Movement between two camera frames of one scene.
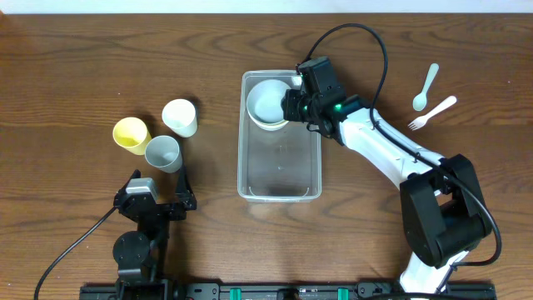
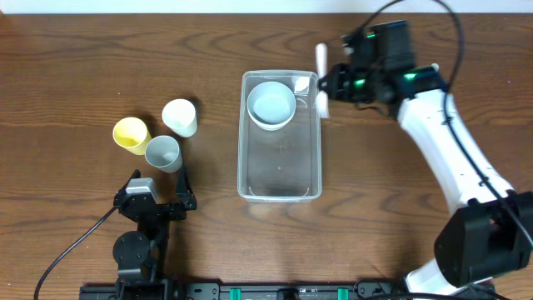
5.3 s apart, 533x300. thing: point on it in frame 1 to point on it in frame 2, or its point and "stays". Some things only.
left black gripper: (165, 207) stays
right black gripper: (289, 105) to (329, 83)
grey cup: (163, 152) stays
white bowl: (270, 126) stays
